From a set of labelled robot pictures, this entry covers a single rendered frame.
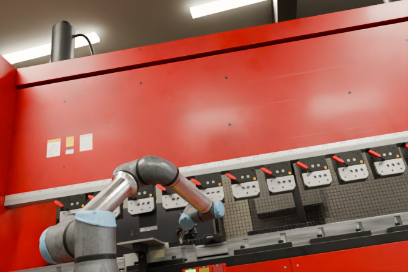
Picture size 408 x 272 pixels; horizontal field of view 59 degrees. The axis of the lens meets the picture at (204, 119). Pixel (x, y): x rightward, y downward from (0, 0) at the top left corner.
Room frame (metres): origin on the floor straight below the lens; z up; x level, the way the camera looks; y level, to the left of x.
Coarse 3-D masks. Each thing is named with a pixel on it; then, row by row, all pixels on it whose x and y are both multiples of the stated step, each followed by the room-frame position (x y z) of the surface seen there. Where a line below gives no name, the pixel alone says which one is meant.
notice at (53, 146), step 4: (48, 140) 2.05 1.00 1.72; (52, 140) 2.05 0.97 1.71; (56, 140) 2.05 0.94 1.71; (60, 140) 2.05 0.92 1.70; (48, 144) 2.05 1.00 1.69; (52, 144) 2.05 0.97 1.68; (56, 144) 2.05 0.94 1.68; (48, 148) 2.05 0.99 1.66; (52, 148) 2.05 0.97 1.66; (56, 148) 2.05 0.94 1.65; (48, 152) 2.05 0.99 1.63; (52, 152) 2.05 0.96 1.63; (56, 152) 2.05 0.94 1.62; (48, 156) 2.05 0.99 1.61; (52, 156) 2.05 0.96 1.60
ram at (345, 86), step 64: (192, 64) 2.00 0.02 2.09; (256, 64) 1.98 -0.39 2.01; (320, 64) 1.96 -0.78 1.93; (384, 64) 1.94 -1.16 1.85; (64, 128) 2.05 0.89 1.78; (128, 128) 2.03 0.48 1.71; (192, 128) 2.01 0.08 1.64; (256, 128) 1.99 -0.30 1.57; (320, 128) 1.97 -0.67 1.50; (384, 128) 1.95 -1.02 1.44; (64, 192) 2.05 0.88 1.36
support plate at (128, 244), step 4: (132, 240) 1.78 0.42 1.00; (136, 240) 1.78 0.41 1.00; (140, 240) 1.78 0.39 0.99; (144, 240) 1.78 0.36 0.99; (148, 240) 1.79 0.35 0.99; (152, 240) 1.81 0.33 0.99; (156, 240) 1.84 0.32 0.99; (120, 244) 1.79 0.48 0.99; (124, 244) 1.80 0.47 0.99; (128, 244) 1.82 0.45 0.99; (148, 244) 1.93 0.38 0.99; (152, 244) 1.95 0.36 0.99; (156, 244) 1.98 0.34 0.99; (160, 244) 2.00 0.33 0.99; (164, 244) 2.03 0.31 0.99
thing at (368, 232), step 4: (356, 232) 1.92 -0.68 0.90; (360, 232) 1.92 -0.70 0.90; (364, 232) 1.92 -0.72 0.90; (368, 232) 1.92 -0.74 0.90; (328, 236) 1.93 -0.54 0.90; (332, 236) 1.93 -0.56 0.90; (336, 236) 1.93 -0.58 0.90; (340, 236) 1.93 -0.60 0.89; (344, 236) 1.93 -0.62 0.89; (348, 236) 1.92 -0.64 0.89; (352, 236) 1.92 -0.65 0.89; (356, 236) 1.92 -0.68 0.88; (360, 236) 1.92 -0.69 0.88; (312, 240) 1.93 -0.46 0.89; (316, 240) 1.93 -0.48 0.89; (320, 240) 1.93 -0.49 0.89; (324, 240) 1.93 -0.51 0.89; (328, 240) 1.93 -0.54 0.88; (332, 240) 1.93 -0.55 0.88
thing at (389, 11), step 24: (288, 24) 1.95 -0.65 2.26; (312, 24) 1.94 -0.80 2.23; (336, 24) 1.93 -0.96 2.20; (360, 24) 1.93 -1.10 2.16; (384, 24) 1.96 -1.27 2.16; (144, 48) 2.00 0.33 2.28; (168, 48) 1.99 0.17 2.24; (192, 48) 1.98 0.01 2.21; (216, 48) 1.97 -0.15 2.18; (240, 48) 1.99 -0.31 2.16; (24, 72) 2.04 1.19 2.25; (48, 72) 2.03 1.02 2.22; (72, 72) 2.03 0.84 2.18; (96, 72) 2.03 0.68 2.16
